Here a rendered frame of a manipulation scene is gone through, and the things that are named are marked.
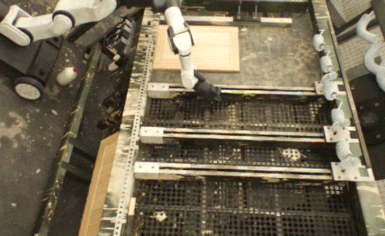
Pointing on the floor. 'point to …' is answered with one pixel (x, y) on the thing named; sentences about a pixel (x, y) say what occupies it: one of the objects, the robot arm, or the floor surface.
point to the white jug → (67, 76)
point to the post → (80, 31)
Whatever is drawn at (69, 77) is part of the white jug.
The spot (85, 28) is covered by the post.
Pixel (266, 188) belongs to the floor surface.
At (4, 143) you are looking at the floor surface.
